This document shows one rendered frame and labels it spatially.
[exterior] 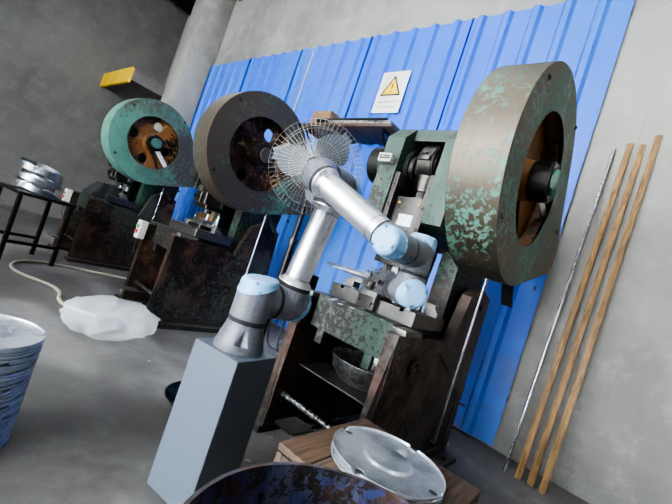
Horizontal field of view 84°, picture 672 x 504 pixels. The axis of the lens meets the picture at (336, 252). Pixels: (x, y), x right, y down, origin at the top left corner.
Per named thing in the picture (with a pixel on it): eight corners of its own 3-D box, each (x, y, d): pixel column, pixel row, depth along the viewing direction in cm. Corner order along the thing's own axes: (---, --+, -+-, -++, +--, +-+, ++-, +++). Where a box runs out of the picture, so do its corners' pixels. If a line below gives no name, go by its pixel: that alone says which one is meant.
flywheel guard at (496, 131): (475, 263, 109) (560, 0, 111) (394, 243, 127) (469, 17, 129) (541, 304, 187) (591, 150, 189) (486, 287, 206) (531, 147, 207)
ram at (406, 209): (401, 259, 156) (423, 193, 157) (373, 251, 166) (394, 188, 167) (419, 267, 169) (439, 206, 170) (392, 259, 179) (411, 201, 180)
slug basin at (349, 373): (370, 404, 146) (378, 380, 146) (310, 367, 168) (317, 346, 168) (410, 398, 171) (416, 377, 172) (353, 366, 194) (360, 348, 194)
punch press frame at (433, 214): (354, 452, 136) (468, 106, 139) (280, 396, 164) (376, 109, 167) (440, 424, 196) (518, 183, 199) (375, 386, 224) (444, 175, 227)
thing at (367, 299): (359, 309, 143) (370, 276, 143) (332, 298, 152) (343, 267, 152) (391, 315, 162) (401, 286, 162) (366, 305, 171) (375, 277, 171)
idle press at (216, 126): (138, 338, 219) (234, 60, 223) (93, 290, 285) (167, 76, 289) (314, 348, 332) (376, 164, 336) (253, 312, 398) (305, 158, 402)
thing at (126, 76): (127, 81, 538) (133, 63, 538) (99, 86, 619) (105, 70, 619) (185, 113, 608) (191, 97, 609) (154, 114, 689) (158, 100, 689)
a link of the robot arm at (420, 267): (427, 231, 91) (412, 274, 91) (444, 242, 100) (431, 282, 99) (399, 225, 96) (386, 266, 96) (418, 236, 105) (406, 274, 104)
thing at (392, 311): (411, 328, 144) (416, 313, 144) (328, 293, 173) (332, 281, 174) (442, 332, 167) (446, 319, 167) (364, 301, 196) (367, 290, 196)
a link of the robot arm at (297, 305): (251, 308, 124) (318, 156, 120) (283, 313, 135) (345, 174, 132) (272, 326, 116) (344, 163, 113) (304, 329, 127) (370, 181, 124)
